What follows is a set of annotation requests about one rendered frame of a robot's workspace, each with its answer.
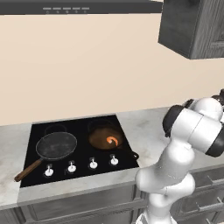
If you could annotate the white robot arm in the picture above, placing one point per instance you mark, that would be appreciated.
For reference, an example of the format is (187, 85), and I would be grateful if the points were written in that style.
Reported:
(178, 163)

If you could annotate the orange shrimp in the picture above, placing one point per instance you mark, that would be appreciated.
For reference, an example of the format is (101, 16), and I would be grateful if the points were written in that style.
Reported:
(112, 140)

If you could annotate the white hob knob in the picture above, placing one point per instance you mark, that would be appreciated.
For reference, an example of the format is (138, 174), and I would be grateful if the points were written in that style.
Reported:
(114, 160)
(71, 167)
(93, 164)
(49, 171)

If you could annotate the black hob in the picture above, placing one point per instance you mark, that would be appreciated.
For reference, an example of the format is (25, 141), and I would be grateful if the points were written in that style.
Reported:
(43, 175)

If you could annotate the grey base cupboard front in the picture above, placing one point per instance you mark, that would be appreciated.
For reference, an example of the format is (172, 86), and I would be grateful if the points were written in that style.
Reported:
(84, 205)

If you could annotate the dark grey extractor hood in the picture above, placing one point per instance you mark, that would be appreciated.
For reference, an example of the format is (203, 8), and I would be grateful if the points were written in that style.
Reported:
(78, 7)

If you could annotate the grey drawer front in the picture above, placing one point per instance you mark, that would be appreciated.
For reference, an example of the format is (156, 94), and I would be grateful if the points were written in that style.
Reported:
(204, 204)
(208, 178)

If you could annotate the grey wooden wall cupboard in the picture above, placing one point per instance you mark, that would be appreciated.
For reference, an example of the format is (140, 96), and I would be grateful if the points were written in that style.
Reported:
(192, 27)

